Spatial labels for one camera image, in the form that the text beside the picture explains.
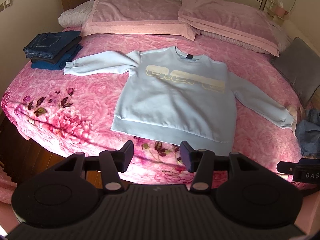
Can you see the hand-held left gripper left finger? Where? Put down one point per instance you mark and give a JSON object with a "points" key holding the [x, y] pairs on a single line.
{"points": [[126, 156]]}

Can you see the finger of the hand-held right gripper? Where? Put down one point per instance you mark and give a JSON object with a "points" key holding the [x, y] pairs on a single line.
{"points": [[286, 167]]}

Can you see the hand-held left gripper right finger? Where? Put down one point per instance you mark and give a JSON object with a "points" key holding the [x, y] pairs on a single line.
{"points": [[187, 157]]}

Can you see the light blue sweatshirt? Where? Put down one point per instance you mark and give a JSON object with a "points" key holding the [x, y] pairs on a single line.
{"points": [[175, 100]]}

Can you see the light denim jeans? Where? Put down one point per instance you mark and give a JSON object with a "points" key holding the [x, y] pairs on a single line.
{"points": [[308, 132]]}

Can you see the cream garment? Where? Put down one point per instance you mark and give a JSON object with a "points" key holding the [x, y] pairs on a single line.
{"points": [[293, 111]]}

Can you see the pink floral bedspread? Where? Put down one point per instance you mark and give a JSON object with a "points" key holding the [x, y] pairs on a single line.
{"points": [[87, 100]]}

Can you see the grey-blue cushion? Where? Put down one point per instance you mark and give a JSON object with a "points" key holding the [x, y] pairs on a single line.
{"points": [[300, 67]]}

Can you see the black folded pants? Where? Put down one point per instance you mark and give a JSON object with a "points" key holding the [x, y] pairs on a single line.
{"points": [[72, 52]]}

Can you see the blue folded pants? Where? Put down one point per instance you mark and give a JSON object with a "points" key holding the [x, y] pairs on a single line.
{"points": [[45, 65]]}

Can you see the pink curtain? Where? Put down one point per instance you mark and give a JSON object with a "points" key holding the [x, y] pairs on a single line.
{"points": [[7, 185]]}

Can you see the pleated lilac pillow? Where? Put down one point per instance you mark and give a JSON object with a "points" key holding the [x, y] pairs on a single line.
{"points": [[282, 36], [75, 15]]}

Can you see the dark blue folded jeans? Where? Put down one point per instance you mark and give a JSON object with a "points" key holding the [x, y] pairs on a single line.
{"points": [[47, 42]]}

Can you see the pink container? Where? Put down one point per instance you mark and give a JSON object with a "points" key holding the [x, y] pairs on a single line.
{"points": [[279, 11]]}

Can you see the white cosmetic shelf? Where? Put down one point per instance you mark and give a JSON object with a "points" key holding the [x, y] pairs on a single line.
{"points": [[272, 5]]}

